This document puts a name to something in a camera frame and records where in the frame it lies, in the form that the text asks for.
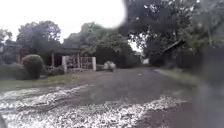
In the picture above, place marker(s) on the low house with porch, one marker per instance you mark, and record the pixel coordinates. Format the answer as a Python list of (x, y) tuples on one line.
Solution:
[(50, 53)]

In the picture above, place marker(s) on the row of trees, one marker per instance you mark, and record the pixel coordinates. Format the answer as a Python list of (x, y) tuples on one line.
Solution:
[(156, 30)]

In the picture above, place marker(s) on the grass verge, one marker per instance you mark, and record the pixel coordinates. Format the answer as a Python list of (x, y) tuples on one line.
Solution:
[(40, 81), (178, 75)]

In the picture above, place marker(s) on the rounded green bush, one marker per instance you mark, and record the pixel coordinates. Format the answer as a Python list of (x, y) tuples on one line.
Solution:
[(33, 64)]

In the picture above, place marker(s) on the pale rounded shrub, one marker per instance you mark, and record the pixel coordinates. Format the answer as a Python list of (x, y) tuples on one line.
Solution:
[(110, 65)]

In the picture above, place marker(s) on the low dark hedge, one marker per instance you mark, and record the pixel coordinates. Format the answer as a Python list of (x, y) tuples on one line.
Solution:
[(11, 71)]

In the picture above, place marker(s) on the white gate with pillars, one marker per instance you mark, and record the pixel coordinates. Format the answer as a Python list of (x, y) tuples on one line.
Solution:
[(79, 62)]

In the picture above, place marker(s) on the grey gravel road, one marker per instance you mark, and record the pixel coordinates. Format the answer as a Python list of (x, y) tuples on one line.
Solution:
[(126, 85)]

